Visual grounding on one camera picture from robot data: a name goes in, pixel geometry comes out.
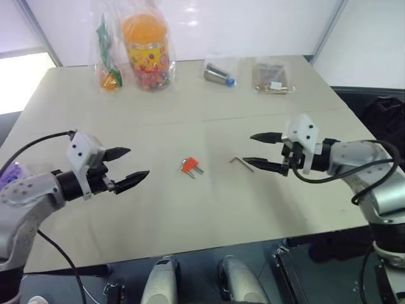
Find small red plug connector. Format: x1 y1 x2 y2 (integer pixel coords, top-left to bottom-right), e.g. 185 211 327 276
178 160 205 175

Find clear bag of brass parts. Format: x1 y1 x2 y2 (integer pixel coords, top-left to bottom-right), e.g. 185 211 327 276
251 58 297 95

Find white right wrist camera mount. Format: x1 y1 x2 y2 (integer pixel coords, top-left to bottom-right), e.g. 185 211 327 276
281 113 321 175

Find clear bag around candy jar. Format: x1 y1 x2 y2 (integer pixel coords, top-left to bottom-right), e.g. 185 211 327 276
119 0 178 94

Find orange lidded candy jar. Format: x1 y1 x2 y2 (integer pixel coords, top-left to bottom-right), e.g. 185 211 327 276
121 13 171 91

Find red plastic connector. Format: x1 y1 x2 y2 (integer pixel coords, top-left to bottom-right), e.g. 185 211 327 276
180 156 200 174

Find black metal clamp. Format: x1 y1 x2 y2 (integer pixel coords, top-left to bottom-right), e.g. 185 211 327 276
103 282 127 304

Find black crate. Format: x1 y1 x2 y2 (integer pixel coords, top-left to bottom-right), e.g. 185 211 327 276
360 96 405 141

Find black metal frame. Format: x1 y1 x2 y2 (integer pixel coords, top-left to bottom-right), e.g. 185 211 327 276
271 244 306 304

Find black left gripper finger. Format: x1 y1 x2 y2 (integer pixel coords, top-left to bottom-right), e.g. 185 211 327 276
113 170 151 195
102 146 132 164

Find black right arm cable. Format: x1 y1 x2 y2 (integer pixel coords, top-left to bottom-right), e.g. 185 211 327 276
291 139 401 304

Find green and orange toy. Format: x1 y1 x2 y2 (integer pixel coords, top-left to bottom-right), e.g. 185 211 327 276
96 13 124 91

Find clear bag around toy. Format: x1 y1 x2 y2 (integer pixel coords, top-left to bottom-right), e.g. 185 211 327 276
94 0 125 94

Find white partition post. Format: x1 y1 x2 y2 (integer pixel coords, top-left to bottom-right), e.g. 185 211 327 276
308 0 349 65
15 0 63 68

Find purple cloth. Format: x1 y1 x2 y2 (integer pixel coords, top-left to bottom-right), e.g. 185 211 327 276
0 161 33 188

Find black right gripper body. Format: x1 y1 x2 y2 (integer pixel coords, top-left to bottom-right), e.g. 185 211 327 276
280 141 306 177

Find grey rounded robot leg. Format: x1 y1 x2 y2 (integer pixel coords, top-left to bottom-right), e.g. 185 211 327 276
217 255 270 304
140 255 182 304

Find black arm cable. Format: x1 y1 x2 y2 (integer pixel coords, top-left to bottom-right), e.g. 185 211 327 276
291 139 401 304
0 129 87 304

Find metal hex key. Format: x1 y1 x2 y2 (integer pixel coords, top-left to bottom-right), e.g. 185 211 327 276
229 156 255 173

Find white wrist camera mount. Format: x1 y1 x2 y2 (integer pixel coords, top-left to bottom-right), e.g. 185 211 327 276
281 113 321 175
66 130 107 201

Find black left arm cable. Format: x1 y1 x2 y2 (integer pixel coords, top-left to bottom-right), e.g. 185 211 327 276
0 129 87 304

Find silver metal cylinder blue cap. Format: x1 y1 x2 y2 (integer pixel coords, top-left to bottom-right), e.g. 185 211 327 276
203 62 238 87

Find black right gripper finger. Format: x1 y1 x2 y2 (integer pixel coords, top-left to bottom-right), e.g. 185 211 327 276
242 156 289 177
249 132 283 145

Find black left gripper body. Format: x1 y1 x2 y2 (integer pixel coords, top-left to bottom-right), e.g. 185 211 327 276
85 154 116 195

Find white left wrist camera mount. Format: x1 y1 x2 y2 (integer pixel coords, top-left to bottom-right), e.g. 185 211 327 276
66 130 107 201

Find bagged metal cylinder blue cap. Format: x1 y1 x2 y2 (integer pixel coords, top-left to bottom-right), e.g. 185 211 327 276
201 55 240 89

